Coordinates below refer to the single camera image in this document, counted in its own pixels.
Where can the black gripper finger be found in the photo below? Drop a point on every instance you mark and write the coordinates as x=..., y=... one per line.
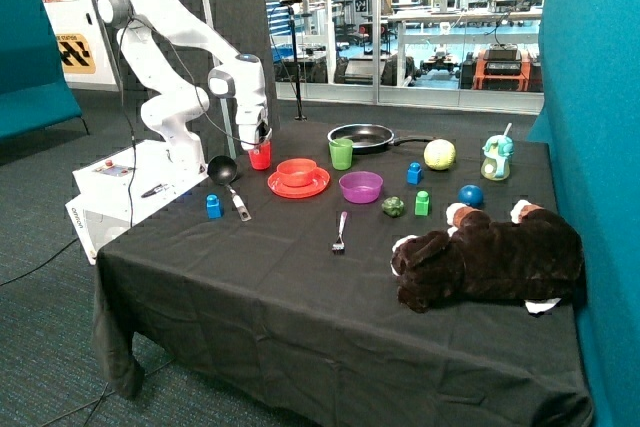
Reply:
x=267, y=135

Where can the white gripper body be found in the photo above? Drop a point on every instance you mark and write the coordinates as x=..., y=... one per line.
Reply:
x=252, y=122

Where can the red plastic cup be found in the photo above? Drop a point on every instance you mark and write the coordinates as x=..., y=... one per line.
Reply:
x=260, y=156

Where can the red plastic bowl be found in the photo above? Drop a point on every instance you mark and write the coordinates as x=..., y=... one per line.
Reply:
x=296, y=172

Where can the green plastic cup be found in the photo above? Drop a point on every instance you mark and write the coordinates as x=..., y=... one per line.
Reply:
x=341, y=150

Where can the purple plastic bowl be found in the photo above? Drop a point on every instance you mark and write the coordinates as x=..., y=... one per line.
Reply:
x=361, y=187

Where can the toddler sippy cup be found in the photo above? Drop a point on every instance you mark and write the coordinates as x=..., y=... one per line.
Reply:
x=498, y=151

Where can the black ladle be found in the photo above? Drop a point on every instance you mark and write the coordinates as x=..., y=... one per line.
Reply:
x=223, y=170

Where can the blue toy block left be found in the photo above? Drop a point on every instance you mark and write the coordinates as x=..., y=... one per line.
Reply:
x=214, y=207

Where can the blue toy block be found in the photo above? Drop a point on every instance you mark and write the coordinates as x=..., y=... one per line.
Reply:
x=214, y=207
x=414, y=173

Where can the black frying pan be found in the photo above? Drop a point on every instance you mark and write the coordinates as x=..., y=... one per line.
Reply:
x=372, y=138

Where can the black tripod stand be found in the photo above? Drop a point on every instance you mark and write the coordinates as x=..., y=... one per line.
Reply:
x=289, y=6

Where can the green toy pepper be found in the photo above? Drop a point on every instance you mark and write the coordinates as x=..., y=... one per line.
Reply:
x=393, y=207

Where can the white robot control box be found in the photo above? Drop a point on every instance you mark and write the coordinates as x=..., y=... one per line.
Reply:
x=123, y=189

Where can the blue toy block middle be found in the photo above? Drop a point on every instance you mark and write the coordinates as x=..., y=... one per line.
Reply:
x=414, y=173

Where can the black tablecloth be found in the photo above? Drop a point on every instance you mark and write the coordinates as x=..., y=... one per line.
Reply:
x=268, y=307

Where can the green toy block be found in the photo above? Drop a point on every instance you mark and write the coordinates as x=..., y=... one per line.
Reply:
x=422, y=203

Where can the yellow softball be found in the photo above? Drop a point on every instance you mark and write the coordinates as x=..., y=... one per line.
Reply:
x=439, y=154

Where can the teal sofa left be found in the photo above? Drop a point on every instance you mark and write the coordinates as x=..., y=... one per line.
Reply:
x=34, y=92

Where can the blue ball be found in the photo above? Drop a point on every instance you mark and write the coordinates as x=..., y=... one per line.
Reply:
x=471, y=195

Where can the orange mobile robot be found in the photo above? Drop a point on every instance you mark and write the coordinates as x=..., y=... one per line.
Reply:
x=502, y=67

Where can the brown plush dog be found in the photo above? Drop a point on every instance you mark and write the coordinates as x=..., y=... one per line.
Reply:
x=535, y=256

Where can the teal partition right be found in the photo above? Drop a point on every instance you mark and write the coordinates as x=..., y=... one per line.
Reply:
x=590, y=120

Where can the metal fork purple handle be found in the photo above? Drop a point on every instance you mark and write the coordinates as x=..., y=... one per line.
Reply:
x=338, y=246

